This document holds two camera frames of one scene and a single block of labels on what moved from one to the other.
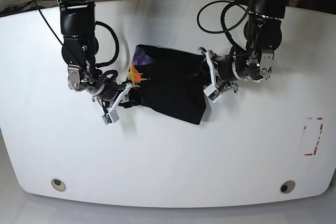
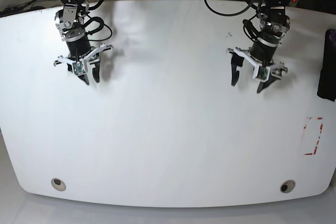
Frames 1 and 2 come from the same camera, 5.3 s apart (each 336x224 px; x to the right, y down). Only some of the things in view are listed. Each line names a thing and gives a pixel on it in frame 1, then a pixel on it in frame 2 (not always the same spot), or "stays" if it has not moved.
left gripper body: [80, 78] → [70, 21]
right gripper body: [254, 66] → [274, 23]
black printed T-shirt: [169, 81] → [326, 88]
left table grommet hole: [58, 184] stays
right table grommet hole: [287, 187] stays
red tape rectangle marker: [304, 127] stays
